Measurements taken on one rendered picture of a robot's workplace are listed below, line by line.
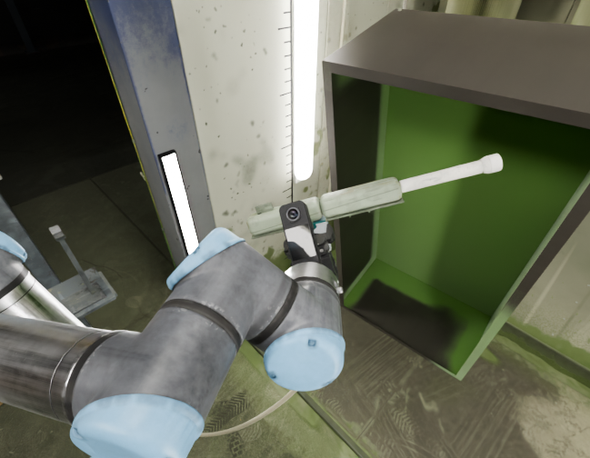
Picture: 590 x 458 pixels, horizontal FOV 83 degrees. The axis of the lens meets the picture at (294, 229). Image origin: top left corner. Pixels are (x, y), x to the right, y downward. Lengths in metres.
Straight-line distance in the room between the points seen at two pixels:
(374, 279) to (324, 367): 1.44
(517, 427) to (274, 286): 1.91
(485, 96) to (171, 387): 0.67
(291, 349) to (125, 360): 0.16
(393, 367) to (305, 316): 1.72
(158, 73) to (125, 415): 1.07
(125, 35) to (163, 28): 0.12
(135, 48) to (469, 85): 0.90
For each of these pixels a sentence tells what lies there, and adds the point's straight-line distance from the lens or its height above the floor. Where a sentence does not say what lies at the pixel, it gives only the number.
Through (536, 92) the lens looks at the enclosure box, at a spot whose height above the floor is 1.64.
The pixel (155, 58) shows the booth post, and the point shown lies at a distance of 1.23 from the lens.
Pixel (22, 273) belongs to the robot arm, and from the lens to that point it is 0.84.
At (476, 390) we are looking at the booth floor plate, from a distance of 2.19.
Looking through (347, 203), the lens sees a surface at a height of 1.46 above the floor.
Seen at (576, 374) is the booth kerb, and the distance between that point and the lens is 2.45.
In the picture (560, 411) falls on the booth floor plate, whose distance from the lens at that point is 2.35.
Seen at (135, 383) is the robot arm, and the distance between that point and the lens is 0.31.
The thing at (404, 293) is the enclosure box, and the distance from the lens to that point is 1.79.
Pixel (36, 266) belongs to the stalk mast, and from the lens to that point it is 1.60.
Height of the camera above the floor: 1.84
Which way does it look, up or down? 40 degrees down
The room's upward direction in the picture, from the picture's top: straight up
